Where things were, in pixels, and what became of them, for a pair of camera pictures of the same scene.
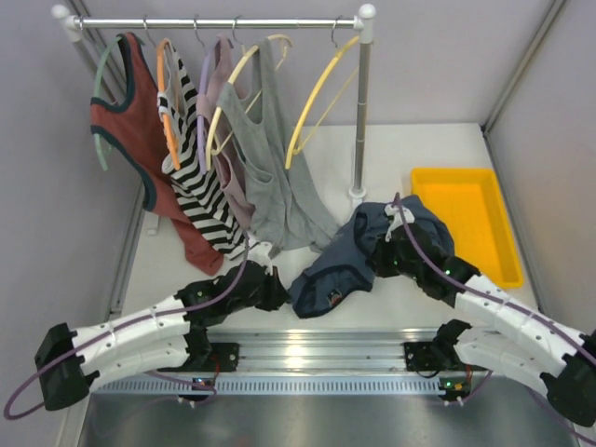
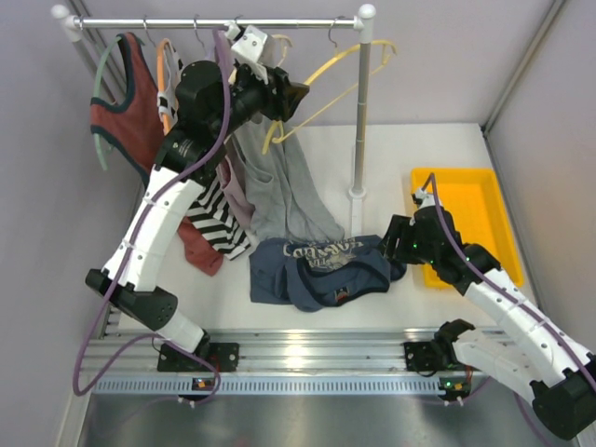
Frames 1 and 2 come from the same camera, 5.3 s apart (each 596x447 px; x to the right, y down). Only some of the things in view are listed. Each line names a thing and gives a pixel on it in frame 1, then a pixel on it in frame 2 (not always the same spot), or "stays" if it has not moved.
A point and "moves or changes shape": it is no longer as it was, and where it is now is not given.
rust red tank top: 133,127 stays
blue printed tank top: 344,262 moves or changes shape
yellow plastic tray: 472,203 stays
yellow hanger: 310,92 → 387,46
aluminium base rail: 312,361 stays
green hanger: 96,94 stays
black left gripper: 272,289 → 281,93
